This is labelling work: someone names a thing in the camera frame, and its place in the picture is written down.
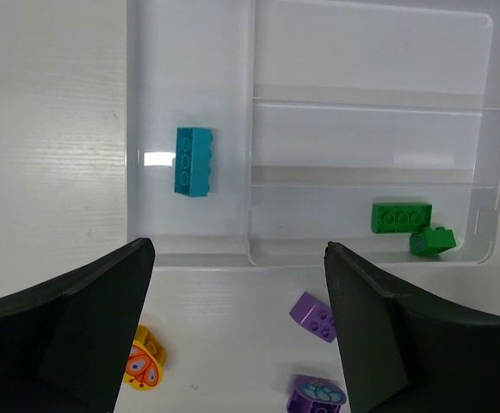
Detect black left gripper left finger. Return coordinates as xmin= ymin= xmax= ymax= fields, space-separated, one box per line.
xmin=0 ymin=237 xmax=155 ymax=412

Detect small green lego brick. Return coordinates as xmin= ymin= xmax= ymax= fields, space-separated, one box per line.
xmin=410 ymin=227 xmax=457 ymax=256

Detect teal long lego brick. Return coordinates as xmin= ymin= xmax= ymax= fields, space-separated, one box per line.
xmin=174 ymin=127 xmax=213 ymax=198

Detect purple curved lego brick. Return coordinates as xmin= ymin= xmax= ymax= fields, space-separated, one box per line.
xmin=289 ymin=292 xmax=336 ymax=342

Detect green long lego brick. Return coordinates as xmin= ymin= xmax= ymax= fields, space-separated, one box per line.
xmin=371 ymin=203 xmax=433 ymax=234

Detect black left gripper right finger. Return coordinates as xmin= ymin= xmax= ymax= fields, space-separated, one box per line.
xmin=324 ymin=242 xmax=500 ymax=412

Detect white compartment tray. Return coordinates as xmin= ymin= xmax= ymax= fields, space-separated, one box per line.
xmin=126 ymin=1 xmax=500 ymax=268

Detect purple flower lego brick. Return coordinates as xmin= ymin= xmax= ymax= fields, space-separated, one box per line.
xmin=287 ymin=375 xmax=347 ymax=413

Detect yellow butterfly lego brick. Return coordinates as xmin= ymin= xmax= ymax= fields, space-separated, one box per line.
xmin=122 ymin=325 xmax=168 ymax=391

